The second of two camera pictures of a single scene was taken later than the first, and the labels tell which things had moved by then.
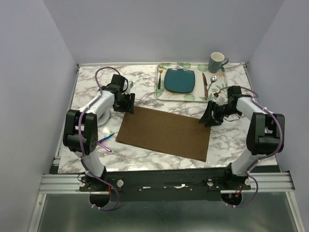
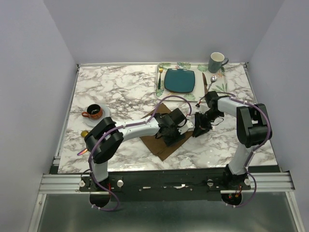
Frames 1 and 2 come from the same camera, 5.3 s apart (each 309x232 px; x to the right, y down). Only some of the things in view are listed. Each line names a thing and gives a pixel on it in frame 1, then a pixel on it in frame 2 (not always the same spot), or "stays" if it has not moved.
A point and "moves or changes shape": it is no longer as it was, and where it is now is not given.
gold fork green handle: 160,71 stays
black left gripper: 129,107 -> 177,138
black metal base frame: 152,184 stays
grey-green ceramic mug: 216,60 stays
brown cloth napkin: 180,135 moves or changes shape
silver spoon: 213,79 stays
